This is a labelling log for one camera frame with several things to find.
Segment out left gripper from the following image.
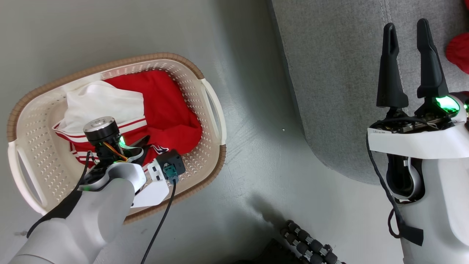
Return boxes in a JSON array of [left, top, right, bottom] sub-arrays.
[[83, 116, 151, 170]]

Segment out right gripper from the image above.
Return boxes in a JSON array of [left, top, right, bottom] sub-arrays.
[[369, 18, 469, 134]]

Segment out red jersey with white stripes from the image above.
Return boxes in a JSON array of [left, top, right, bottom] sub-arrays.
[[52, 70, 203, 169]]

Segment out plain red garment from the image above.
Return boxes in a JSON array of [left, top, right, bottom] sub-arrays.
[[446, 32, 469, 75]]

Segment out cream perforated laundry basket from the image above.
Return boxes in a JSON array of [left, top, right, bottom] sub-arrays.
[[7, 52, 228, 225]]

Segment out white shirt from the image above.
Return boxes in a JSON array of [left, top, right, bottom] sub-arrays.
[[58, 80, 146, 134]]

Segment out grey fabric sofa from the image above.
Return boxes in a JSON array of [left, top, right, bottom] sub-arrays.
[[271, 0, 469, 186]]

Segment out black camera cable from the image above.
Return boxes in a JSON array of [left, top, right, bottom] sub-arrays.
[[140, 178, 177, 264]]

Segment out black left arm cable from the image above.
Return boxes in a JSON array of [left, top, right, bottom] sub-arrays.
[[26, 150, 92, 239]]

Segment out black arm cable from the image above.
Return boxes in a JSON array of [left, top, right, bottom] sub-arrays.
[[365, 134, 424, 246], [26, 150, 92, 239]]

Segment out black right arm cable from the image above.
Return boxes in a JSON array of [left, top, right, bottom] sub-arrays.
[[365, 134, 424, 246]]

